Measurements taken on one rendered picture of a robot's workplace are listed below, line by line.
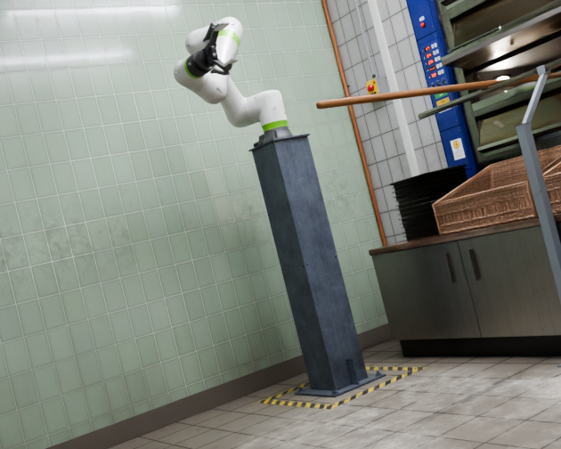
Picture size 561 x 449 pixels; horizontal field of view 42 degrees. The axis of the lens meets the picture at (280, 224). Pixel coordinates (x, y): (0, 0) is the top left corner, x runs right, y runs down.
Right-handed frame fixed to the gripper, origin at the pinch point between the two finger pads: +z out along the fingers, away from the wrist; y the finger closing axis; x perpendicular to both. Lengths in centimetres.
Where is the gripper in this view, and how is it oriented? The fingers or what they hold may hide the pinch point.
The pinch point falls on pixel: (229, 42)
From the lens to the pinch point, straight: 277.2
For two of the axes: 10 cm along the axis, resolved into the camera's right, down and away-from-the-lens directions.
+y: 2.4, 9.7, -0.2
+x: -8.0, 1.9, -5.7
